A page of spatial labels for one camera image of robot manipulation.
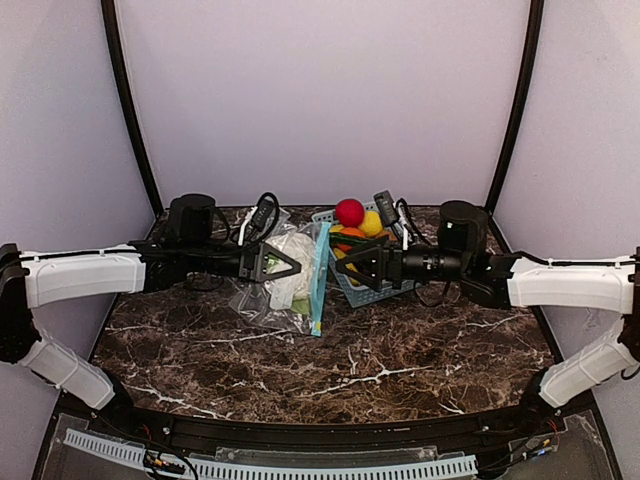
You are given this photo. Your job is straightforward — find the light blue perforated basket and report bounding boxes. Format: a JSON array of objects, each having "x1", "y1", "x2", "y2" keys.
[{"x1": 311, "y1": 201, "x2": 414, "y2": 308}]

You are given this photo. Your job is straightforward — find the white toy cauliflower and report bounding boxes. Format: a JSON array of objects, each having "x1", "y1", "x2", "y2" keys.
[{"x1": 265, "y1": 232, "x2": 316, "y2": 316}]

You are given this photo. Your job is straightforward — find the black frame post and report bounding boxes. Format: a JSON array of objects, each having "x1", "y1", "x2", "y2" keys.
[
  {"x1": 100, "y1": 0, "x2": 164, "y2": 218},
  {"x1": 484, "y1": 0, "x2": 545, "y2": 216}
]

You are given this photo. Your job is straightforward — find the black left rear frame post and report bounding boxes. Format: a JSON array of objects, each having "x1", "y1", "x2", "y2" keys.
[{"x1": 100, "y1": 0, "x2": 164, "y2": 218}]

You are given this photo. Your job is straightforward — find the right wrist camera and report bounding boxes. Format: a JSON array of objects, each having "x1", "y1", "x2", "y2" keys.
[{"x1": 373, "y1": 190, "x2": 414, "y2": 250}]

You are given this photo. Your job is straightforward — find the light blue slotted cable duct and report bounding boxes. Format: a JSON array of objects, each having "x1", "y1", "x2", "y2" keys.
[{"x1": 63, "y1": 428, "x2": 478, "y2": 480}]

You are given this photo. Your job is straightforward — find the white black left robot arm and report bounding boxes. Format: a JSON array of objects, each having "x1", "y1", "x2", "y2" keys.
[{"x1": 1, "y1": 192, "x2": 302, "y2": 411}]

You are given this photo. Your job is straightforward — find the red toy apple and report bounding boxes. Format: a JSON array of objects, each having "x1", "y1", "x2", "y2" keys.
[{"x1": 335, "y1": 198, "x2": 365, "y2": 228}]

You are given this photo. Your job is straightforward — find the clear zip top bag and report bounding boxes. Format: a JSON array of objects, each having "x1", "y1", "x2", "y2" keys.
[{"x1": 229, "y1": 209, "x2": 330, "y2": 337}]

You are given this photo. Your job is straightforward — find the yellow toy lemon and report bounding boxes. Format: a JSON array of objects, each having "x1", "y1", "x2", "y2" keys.
[{"x1": 358, "y1": 210, "x2": 384, "y2": 238}]

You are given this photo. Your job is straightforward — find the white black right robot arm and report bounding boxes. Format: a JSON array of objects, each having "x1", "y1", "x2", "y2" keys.
[{"x1": 335, "y1": 201, "x2": 639, "y2": 412}]

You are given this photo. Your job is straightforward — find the green toy cucumber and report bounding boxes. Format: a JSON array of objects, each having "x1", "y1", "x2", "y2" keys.
[{"x1": 329, "y1": 233, "x2": 371, "y2": 249}]

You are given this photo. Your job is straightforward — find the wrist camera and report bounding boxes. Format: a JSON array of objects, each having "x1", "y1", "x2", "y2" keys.
[
  {"x1": 373, "y1": 190, "x2": 414, "y2": 250},
  {"x1": 237, "y1": 192, "x2": 280, "y2": 247}
]

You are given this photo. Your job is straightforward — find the yellow toy banana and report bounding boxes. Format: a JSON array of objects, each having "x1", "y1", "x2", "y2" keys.
[{"x1": 332, "y1": 247, "x2": 361, "y2": 286}]

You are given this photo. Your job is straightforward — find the orange toy orange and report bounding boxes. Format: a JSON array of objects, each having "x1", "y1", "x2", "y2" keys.
[{"x1": 339, "y1": 227, "x2": 366, "y2": 238}]

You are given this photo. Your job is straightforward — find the black front frame rail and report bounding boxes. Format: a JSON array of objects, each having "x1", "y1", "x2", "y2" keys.
[{"x1": 37, "y1": 388, "x2": 595, "y2": 465}]

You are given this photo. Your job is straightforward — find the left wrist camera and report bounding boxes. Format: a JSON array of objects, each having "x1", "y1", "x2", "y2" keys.
[{"x1": 237, "y1": 192, "x2": 280, "y2": 247}]

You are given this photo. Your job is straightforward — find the black right rear frame post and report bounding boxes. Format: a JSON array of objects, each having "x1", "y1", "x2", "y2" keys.
[{"x1": 484, "y1": 0, "x2": 545, "y2": 216}]

